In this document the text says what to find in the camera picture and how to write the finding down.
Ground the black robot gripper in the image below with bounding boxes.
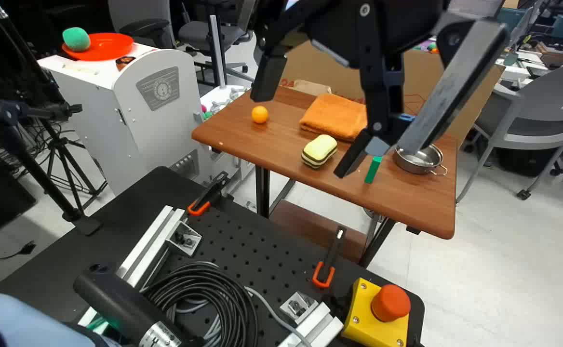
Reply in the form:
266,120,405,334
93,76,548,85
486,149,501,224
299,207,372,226
251,0,446,178

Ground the green block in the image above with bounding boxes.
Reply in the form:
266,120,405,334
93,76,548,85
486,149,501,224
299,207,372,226
365,157,384,185

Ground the silver metal pot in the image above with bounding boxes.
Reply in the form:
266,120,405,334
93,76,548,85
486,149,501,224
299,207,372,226
393,145,447,176

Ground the cardboard panel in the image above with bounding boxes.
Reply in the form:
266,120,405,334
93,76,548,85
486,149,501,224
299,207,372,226
268,25,490,124

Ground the orange folded towel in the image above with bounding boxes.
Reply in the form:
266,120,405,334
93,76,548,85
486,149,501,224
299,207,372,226
299,95,366,141

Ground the orange ball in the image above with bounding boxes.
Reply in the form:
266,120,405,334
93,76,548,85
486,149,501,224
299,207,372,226
251,106,270,126

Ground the yellow green sponge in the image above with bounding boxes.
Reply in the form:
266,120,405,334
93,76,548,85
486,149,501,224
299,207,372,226
301,135,338,168

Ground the wooden side table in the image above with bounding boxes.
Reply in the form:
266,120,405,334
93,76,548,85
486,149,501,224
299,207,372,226
193,89,457,266

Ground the right orange black clamp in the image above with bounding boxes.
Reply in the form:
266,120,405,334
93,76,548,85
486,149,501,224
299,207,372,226
311,228,345,291

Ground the orange black clamp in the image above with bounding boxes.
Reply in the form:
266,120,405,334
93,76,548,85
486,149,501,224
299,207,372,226
187,172,230,216
311,228,345,291

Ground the white machine cabinet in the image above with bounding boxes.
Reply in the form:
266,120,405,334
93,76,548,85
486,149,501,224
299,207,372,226
37,41,241,197

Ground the left orange black clamp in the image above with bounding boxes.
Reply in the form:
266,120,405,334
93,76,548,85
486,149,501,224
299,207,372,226
187,172,230,216

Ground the orange plate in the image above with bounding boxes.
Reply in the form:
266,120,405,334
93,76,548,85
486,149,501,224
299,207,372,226
62,33,135,62

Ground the grey office chair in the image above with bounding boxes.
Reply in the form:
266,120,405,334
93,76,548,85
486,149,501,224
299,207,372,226
457,66,563,203

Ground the green plush ball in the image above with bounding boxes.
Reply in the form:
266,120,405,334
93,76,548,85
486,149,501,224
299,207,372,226
62,27,91,52

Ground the yellow emergency stop button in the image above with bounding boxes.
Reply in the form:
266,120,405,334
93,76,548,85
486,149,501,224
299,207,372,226
341,278,411,347

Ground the black perforated breadboard table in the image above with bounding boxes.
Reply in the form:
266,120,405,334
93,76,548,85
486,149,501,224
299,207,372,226
0,166,426,347

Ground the aluminium extrusion rail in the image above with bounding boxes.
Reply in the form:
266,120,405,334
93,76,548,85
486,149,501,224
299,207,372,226
75,205,203,330

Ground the coiled black cable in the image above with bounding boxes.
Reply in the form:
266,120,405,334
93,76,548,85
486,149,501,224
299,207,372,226
143,263,258,347

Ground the black camera tripod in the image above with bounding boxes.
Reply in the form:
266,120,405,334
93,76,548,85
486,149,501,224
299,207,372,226
0,4,89,226

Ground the black cylindrical handle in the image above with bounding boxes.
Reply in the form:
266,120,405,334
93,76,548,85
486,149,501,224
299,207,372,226
73,272,189,347

